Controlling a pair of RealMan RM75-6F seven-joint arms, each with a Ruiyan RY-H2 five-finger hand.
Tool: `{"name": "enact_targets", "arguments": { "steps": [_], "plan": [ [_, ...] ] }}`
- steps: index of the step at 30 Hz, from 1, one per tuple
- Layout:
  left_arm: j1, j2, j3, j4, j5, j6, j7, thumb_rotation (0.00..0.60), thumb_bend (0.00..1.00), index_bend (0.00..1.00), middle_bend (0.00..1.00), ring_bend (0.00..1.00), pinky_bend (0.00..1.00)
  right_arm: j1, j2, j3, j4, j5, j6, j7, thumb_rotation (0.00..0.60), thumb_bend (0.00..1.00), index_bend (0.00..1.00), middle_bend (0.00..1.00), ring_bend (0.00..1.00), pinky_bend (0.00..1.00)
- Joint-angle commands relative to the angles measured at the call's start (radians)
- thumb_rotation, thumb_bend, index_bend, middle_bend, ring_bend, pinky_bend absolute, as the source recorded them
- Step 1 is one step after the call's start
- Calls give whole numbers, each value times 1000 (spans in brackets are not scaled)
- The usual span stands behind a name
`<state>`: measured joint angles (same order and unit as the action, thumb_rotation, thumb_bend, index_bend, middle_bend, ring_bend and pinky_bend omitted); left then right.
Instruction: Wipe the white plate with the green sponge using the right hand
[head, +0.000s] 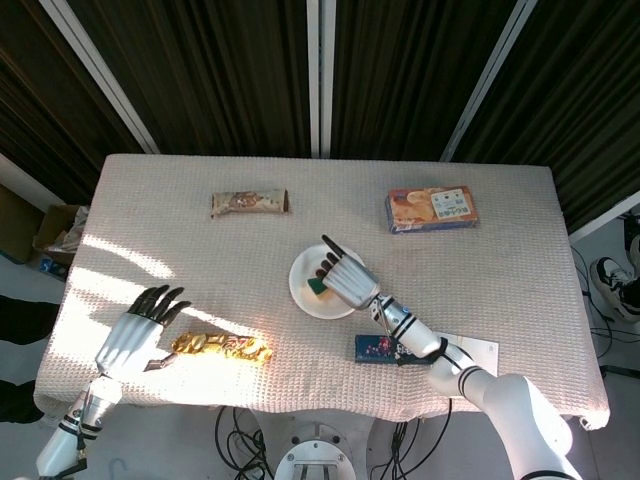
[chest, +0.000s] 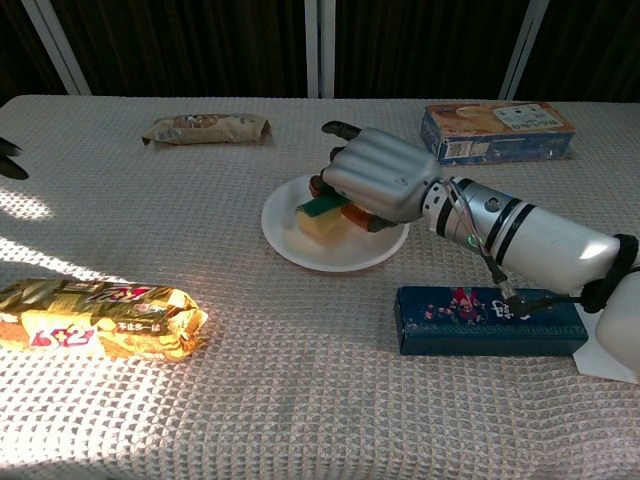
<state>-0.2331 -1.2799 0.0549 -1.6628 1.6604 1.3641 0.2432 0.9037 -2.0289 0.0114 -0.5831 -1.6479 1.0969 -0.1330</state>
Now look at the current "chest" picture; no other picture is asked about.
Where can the white slanted frame post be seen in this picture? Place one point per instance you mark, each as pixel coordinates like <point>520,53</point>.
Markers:
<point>55,45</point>
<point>522,47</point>

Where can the blue cardboard cracker box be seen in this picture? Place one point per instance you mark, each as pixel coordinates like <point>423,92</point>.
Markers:
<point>495,135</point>

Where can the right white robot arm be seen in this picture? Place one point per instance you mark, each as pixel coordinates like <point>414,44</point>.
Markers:
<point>545,237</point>

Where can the dark curtain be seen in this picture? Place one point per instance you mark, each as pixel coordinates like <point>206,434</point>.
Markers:
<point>190,45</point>

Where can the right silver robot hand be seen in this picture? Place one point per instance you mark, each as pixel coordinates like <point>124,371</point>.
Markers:
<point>385,175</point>

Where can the dark blue floral box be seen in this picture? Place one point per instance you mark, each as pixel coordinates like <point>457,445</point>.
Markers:
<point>450,325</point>

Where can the green yellow sponge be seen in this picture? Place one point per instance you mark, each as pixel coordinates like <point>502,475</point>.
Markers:
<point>320,215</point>

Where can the white vertical frame post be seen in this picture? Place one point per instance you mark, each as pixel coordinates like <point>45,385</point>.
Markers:
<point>320,47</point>

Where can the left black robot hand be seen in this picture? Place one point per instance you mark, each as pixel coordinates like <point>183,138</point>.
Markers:
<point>10,162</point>

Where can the white round plate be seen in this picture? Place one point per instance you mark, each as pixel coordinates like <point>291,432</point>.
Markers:
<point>310,250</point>

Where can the gold biscuit packet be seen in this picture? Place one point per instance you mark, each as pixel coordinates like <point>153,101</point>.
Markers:
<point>95,320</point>

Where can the white paper sheet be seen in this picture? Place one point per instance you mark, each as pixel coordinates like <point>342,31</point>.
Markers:
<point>600,367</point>

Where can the white waffle tablecloth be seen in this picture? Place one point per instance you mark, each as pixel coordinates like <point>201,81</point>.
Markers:
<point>310,400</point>

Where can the brown snack packet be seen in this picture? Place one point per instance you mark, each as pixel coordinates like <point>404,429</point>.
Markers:
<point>206,128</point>

